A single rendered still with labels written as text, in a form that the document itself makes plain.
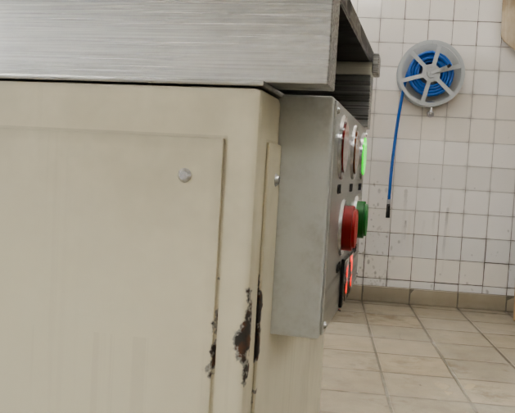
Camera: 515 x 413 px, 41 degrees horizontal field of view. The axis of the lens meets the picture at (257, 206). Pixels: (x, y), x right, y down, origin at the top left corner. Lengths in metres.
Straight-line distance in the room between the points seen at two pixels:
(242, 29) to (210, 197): 0.09
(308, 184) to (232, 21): 0.10
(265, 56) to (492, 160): 4.19
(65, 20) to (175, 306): 0.17
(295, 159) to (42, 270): 0.15
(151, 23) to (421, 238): 4.13
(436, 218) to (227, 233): 4.13
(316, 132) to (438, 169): 4.08
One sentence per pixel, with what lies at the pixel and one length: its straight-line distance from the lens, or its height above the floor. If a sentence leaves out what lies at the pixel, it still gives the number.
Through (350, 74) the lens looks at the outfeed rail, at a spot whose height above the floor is 0.89.
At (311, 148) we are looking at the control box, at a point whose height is 0.81.
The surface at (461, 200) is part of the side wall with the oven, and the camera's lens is 4.48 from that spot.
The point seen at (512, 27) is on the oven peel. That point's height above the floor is 1.76.
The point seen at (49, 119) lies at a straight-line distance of 0.39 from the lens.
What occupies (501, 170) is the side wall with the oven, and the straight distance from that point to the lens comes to 4.53.
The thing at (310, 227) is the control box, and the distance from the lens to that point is 0.39.
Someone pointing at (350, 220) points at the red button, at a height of 0.77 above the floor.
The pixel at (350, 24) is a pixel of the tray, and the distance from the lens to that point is 0.50.
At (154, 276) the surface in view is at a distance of 0.36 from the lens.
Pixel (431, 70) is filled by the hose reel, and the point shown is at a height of 1.47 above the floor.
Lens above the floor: 0.79
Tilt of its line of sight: 3 degrees down
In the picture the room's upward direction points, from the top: 3 degrees clockwise
